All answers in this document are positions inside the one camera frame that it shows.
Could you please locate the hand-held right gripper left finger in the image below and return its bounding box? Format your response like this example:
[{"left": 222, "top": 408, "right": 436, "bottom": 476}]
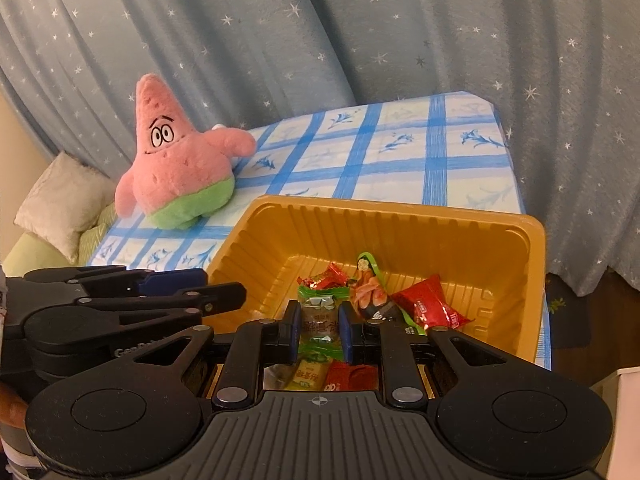
[{"left": 127, "top": 300, "right": 303, "bottom": 411}]

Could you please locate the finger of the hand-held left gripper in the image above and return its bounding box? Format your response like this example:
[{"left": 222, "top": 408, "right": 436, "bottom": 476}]
[
  {"left": 76, "top": 281, "right": 248, "bottom": 329},
  {"left": 26, "top": 265, "right": 209, "bottom": 298}
]

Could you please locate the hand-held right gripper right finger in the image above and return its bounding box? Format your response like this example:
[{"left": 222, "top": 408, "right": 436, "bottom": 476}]
[{"left": 339, "top": 302, "right": 512, "bottom": 411}]

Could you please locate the green-wrapped brown candy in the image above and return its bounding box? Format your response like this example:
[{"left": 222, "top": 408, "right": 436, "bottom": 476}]
[{"left": 297, "top": 284, "right": 351, "bottom": 361}]

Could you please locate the yellow-green candy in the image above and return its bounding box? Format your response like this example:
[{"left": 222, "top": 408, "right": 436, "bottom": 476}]
[{"left": 287, "top": 357, "right": 331, "bottom": 391}]

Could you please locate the medium red snack packet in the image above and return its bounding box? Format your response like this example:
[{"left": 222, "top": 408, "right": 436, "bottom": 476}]
[{"left": 322, "top": 362, "right": 379, "bottom": 392}]

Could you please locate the clear-wrapped brown candy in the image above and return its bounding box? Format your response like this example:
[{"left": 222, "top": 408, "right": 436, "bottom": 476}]
[{"left": 264, "top": 365, "right": 293, "bottom": 391}]

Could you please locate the dark green snack packet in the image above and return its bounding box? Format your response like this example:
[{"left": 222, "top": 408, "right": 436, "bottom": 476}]
[{"left": 348, "top": 251, "right": 426, "bottom": 336}]

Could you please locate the red candy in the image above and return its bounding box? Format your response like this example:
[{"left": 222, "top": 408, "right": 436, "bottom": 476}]
[{"left": 296, "top": 261, "right": 348, "bottom": 291}]

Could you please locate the large red snack packet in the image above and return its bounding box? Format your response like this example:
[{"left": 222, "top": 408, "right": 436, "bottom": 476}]
[{"left": 390, "top": 274, "right": 476, "bottom": 331}]

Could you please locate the orange plastic tray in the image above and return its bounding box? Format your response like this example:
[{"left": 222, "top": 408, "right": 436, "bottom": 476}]
[{"left": 202, "top": 195, "right": 547, "bottom": 396}]

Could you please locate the person's left hand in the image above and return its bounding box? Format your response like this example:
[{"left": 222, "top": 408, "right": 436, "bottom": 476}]
[{"left": 0, "top": 384, "right": 31, "bottom": 427}]

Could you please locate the sofa with yellow-green cover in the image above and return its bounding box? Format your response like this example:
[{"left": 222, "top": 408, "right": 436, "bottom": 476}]
[{"left": 2, "top": 232, "right": 71, "bottom": 278}]

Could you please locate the green zigzag pillow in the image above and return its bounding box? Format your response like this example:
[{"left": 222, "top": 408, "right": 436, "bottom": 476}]
[{"left": 77, "top": 205, "right": 118, "bottom": 266}]

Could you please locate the pink starfish plush toy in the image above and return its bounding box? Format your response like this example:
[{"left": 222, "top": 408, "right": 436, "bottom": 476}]
[{"left": 114, "top": 73, "right": 257, "bottom": 232}]

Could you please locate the beige pillow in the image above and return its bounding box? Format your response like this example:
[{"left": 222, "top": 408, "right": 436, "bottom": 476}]
[{"left": 14, "top": 152, "right": 118, "bottom": 265}]

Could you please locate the blue checked tablecloth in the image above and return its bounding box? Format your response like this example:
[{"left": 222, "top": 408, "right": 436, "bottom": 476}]
[{"left": 87, "top": 91, "right": 553, "bottom": 371}]

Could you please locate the white box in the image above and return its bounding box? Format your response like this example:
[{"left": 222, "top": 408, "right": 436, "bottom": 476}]
[{"left": 590, "top": 367, "right": 640, "bottom": 480}]

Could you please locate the blue star-print curtain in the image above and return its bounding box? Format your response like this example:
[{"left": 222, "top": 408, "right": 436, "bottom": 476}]
[{"left": 0, "top": 0, "right": 640, "bottom": 298}]

